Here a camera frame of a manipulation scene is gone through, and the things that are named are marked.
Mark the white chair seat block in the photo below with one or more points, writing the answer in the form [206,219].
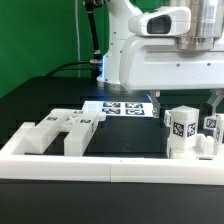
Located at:
[203,150]

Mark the white paper marker sheet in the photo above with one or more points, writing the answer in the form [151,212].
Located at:
[112,108]

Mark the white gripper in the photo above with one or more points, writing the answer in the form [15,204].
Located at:
[175,47]

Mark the white U-shaped fence frame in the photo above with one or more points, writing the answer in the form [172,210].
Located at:
[16,164]

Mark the white chair back frame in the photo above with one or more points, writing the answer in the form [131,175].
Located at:
[78,125]

